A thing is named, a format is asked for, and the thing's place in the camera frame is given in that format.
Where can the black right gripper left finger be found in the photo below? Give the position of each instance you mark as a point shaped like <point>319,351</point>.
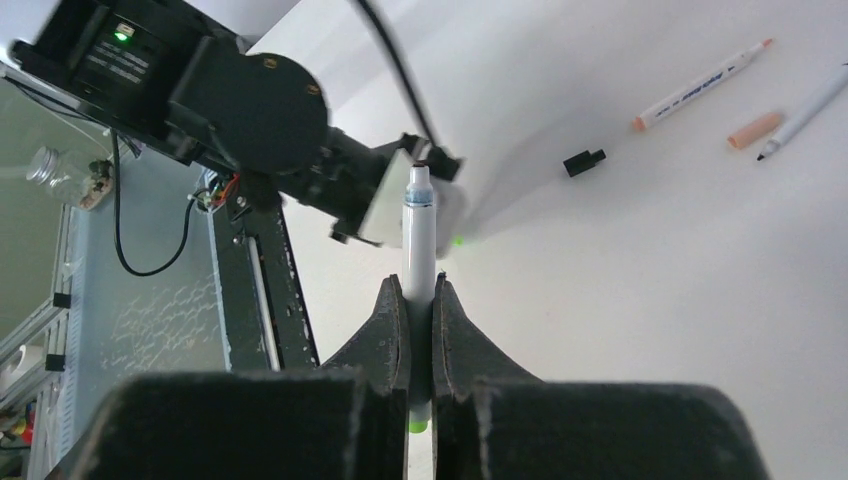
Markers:
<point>346,419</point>

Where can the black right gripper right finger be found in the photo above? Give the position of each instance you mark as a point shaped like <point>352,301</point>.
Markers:
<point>493,419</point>

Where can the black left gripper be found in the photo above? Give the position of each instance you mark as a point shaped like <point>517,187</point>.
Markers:
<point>343,180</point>

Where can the white pen green end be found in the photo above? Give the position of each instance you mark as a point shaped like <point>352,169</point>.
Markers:
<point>418,290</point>

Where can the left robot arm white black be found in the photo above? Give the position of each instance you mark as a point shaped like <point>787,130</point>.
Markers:
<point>166,74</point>

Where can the black pen cap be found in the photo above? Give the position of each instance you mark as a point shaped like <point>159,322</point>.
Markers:
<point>583,162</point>

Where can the white pen orange tip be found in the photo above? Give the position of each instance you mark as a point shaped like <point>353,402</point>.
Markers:
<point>702,84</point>

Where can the peach pen cap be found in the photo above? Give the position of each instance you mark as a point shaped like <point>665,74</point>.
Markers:
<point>755,130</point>

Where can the glass jar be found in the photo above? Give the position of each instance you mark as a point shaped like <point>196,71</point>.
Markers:
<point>75,178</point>

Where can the aluminium frame profile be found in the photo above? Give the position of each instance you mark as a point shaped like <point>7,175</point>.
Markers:
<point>33,354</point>

